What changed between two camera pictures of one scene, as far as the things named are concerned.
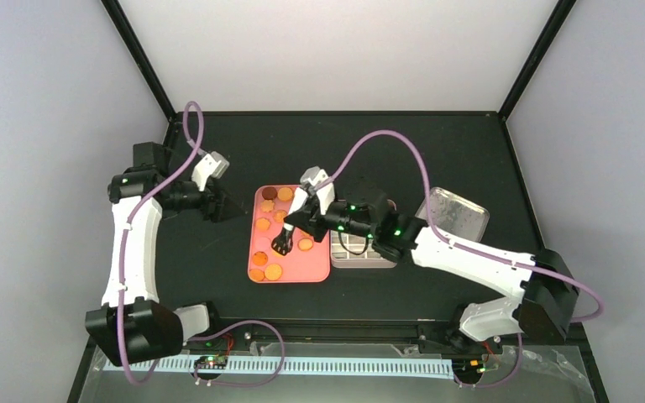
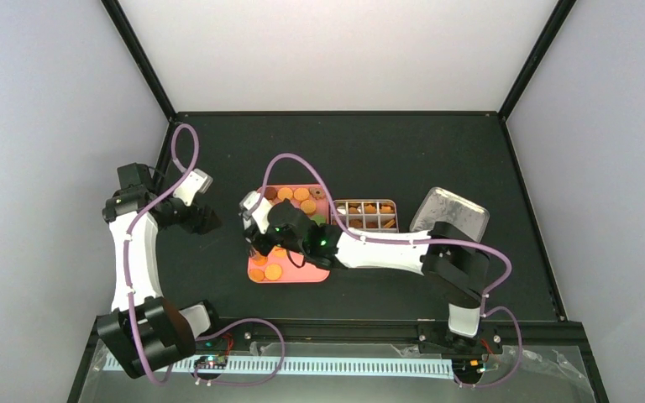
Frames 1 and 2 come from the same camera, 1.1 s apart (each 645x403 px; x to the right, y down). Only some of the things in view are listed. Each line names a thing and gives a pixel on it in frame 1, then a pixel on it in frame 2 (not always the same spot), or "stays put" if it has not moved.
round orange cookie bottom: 273,272 stays put
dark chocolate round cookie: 270,193 stays put
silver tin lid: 455,214 stays put
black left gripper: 214,213 → 200,223
